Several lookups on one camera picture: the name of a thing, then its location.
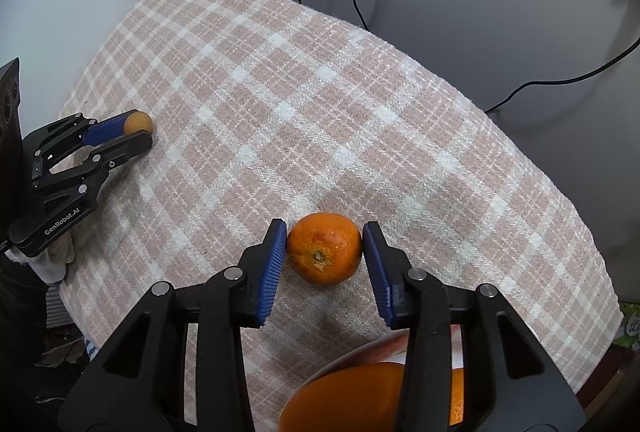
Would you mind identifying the white floral plate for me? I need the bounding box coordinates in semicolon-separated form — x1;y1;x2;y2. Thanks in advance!
299;326;471;395

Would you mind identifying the green patterned box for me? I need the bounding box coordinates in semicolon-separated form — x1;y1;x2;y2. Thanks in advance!
619;301;640;354

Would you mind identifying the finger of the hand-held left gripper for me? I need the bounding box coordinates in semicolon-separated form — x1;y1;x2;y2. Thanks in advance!
32;134;154;205
22;111;135;174

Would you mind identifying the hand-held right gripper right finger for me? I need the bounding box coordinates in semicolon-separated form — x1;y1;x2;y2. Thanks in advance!
362;221;586;432

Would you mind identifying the pink checked tablecloth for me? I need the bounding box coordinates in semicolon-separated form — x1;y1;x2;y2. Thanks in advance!
57;0;625;432

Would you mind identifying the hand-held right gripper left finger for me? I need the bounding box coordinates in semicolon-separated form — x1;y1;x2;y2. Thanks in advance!
59;218;288;432

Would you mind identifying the large orange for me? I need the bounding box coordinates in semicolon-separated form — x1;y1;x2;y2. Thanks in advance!
278;361;466;432

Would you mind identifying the tan round fruit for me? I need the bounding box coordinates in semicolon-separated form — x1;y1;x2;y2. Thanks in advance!
125;111;153;135

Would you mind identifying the tangerine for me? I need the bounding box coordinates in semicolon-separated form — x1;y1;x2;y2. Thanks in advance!
286;212;363;287

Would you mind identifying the person's left hand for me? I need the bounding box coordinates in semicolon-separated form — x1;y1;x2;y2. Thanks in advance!
7;232;77;284

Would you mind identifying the grey ribbed object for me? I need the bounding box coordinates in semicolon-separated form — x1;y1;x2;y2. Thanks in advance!
46;286;72;325

